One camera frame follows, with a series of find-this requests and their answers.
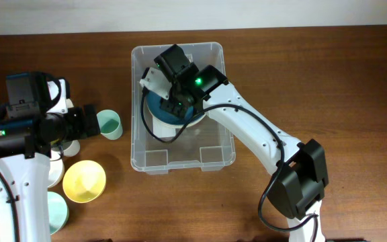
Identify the beige bowl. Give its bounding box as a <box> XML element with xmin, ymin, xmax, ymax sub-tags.
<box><xmin>146</xmin><ymin>106</ymin><xmax>206</xmax><ymax>129</ymax></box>

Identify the mint green small bowl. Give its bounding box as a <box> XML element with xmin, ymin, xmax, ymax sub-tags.
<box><xmin>48</xmin><ymin>192</ymin><xmax>69</xmax><ymax>235</ymax></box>

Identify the yellow small bowl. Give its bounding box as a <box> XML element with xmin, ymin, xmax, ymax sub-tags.
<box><xmin>62</xmin><ymin>160</ymin><xmax>107</xmax><ymax>204</ymax></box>

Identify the cream cup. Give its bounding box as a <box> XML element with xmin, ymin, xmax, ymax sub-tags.
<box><xmin>66</xmin><ymin>99</ymin><xmax>74</xmax><ymax>109</ymax></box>

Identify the white small bowl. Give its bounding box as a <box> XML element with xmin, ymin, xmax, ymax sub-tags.
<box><xmin>48</xmin><ymin>151</ymin><xmax>65</xmax><ymax>188</ymax></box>

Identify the clear plastic storage container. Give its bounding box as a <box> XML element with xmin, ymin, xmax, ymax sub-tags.
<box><xmin>131</xmin><ymin>42</ymin><xmax>236</xmax><ymax>175</ymax></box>

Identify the mint green cup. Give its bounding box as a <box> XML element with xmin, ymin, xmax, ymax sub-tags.
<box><xmin>97</xmin><ymin>110</ymin><xmax>123</xmax><ymax>140</ymax></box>

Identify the blue bowl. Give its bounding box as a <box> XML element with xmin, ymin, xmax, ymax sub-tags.
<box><xmin>146</xmin><ymin>92</ymin><xmax>194</xmax><ymax>126</ymax></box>

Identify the grey cup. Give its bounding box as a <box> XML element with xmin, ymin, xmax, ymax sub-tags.
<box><xmin>51</xmin><ymin>140</ymin><xmax>81</xmax><ymax>158</ymax></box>

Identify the white label in container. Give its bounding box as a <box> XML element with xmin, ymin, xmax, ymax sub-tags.
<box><xmin>153</xmin><ymin>116</ymin><xmax>176</xmax><ymax>138</ymax></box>

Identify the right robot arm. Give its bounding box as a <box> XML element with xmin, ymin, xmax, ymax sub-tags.
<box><xmin>140</xmin><ymin>44</ymin><xmax>329</xmax><ymax>241</ymax></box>

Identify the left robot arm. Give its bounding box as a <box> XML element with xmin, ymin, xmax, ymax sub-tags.
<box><xmin>0</xmin><ymin>71</ymin><xmax>100</xmax><ymax>241</ymax></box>

